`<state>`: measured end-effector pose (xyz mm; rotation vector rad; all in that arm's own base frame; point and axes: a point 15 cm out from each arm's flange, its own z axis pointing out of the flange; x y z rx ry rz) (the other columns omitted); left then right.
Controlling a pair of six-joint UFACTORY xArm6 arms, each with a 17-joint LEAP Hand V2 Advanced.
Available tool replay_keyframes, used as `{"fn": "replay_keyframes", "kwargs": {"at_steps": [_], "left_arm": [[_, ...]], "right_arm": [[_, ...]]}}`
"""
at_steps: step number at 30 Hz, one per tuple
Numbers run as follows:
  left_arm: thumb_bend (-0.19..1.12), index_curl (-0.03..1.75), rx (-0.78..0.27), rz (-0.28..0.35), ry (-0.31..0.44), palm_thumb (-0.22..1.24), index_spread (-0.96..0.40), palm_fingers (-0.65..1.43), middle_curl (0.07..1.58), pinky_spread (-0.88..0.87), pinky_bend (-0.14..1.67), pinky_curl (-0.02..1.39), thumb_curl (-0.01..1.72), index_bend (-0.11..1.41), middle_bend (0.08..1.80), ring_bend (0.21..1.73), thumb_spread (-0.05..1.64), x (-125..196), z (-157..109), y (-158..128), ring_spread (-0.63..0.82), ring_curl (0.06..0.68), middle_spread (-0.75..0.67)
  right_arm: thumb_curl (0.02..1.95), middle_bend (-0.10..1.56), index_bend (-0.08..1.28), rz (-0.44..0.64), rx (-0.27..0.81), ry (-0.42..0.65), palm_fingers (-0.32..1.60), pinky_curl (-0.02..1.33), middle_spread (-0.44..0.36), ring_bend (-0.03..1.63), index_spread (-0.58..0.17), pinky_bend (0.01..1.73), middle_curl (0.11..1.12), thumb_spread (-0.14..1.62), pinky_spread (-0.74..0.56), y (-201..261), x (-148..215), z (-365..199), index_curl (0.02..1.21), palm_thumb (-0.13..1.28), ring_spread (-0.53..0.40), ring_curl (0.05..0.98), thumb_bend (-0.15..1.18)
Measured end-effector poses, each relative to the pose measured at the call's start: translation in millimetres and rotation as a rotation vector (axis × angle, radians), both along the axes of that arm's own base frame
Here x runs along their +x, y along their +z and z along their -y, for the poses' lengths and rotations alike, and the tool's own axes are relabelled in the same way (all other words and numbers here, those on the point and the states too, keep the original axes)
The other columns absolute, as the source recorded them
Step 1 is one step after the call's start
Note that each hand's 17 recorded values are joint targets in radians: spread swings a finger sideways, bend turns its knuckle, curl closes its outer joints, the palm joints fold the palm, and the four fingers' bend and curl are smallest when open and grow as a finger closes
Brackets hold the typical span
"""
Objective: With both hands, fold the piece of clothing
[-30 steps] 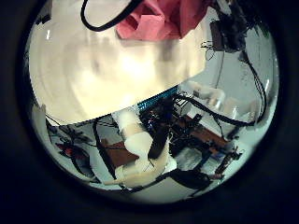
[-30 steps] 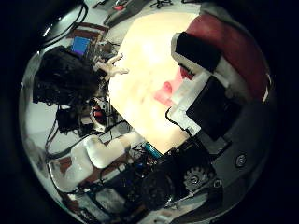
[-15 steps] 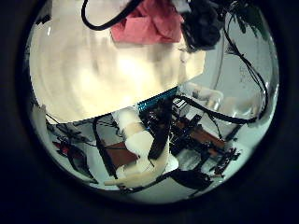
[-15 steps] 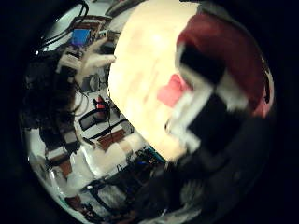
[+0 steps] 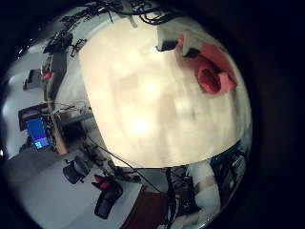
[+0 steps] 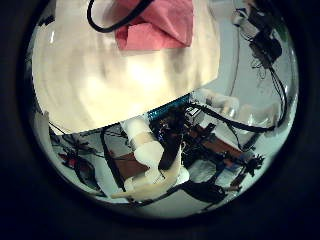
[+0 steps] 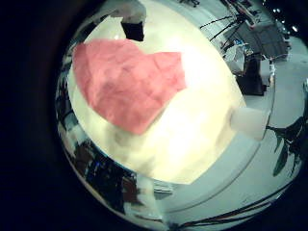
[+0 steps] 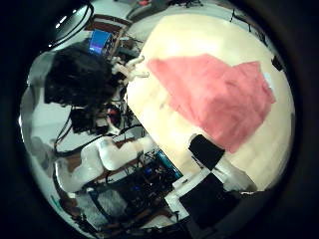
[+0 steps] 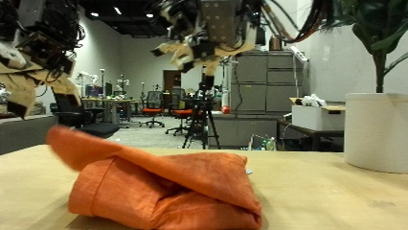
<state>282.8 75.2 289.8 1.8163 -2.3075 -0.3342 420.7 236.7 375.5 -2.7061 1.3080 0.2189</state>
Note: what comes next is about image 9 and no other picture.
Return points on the white power strip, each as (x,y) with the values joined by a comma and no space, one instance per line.
(299,53)

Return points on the office chair with orange seat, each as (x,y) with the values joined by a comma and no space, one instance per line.
(181,112)
(151,110)

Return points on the green leafy plant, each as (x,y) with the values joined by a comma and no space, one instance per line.
(379,73)

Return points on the grey metal cabinet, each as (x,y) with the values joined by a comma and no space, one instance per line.
(255,92)

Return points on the grey sofa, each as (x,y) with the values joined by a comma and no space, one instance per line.
(25,134)

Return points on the small red object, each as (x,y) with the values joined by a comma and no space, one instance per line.
(224,110)

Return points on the white plastic bag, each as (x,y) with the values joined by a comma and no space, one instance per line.
(313,100)

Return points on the black office chair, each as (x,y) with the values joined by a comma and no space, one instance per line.
(99,129)

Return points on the brown door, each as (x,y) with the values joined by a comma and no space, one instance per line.
(171,80)

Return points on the round ceiling light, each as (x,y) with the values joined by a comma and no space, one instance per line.
(149,15)

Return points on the orange button shirt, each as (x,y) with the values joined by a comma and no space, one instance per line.
(170,188)

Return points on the green bottles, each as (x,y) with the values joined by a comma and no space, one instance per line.
(266,143)

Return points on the white cardboard box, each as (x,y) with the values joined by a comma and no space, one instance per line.
(316,118)

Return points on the black camera tripod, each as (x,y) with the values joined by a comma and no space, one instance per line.
(204,108)

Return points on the copper kettle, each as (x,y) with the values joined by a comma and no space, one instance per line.
(275,43)

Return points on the strip ceiling light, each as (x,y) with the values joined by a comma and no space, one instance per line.
(117,10)

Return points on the low grey counter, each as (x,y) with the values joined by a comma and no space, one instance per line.
(242,127)

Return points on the white round plant pot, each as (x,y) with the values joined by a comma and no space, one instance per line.
(376,134)

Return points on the dark side table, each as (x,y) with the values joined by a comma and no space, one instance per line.
(312,131)

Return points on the wooden office desk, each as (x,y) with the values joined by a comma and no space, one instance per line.
(110,101)

